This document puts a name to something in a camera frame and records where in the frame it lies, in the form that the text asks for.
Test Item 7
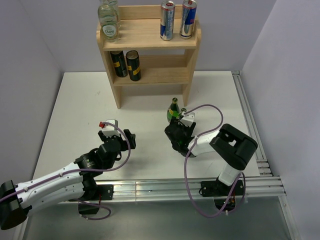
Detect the clear glass bottle front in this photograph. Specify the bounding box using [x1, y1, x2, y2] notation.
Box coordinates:
[97, 0, 120, 42]

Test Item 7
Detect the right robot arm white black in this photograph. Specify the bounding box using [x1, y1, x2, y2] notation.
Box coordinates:
[164, 120, 258, 195]

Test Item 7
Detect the green glass bottle rear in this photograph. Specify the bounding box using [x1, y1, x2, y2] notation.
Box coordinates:
[166, 97, 180, 123]

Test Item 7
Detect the wooden two-tier shelf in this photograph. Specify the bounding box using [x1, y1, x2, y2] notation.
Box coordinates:
[96, 4, 202, 108]

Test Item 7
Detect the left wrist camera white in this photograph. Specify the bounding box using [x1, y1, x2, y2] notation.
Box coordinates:
[99, 119, 120, 138]

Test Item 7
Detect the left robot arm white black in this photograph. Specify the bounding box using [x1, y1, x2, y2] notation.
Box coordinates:
[0, 129, 136, 230]

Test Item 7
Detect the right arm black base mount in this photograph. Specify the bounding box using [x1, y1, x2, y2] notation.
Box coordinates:
[198, 180, 246, 211]

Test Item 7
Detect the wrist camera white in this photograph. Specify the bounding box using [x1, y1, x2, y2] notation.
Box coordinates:
[99, 119, 120, 138]
[178, 112, 195, 128]

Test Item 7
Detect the green glass bottle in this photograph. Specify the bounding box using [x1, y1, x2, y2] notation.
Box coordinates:
[166, 97, 180, 123]
[176, 107, 187, 119]

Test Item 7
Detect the green glass bottle front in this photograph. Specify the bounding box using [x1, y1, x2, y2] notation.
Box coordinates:
[176, 107, 187, 119]

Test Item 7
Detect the silver blue energy drink can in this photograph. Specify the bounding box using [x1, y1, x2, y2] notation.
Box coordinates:
[179, 0, 197, 39]

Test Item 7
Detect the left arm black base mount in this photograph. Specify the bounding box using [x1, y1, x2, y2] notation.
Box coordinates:
[78, 184, 114, 220]

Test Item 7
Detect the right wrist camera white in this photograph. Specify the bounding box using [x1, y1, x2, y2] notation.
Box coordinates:
[178, 112, 195, 128]

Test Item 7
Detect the black yellow can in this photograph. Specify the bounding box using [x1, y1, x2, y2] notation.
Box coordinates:
[126, 50, 141, 82]
[110, 50, 128, 78]

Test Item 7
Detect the clear glass bottle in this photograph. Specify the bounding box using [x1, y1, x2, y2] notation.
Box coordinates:
[107, 0, 121, 27]
[97, 0, 120, 42]

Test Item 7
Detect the clear glass bottle rear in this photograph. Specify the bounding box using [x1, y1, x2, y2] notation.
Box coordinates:
[107, 0, 121, 27]

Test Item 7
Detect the aluminium rail frame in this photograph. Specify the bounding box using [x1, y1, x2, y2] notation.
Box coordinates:
[12, 70, 301, 240]

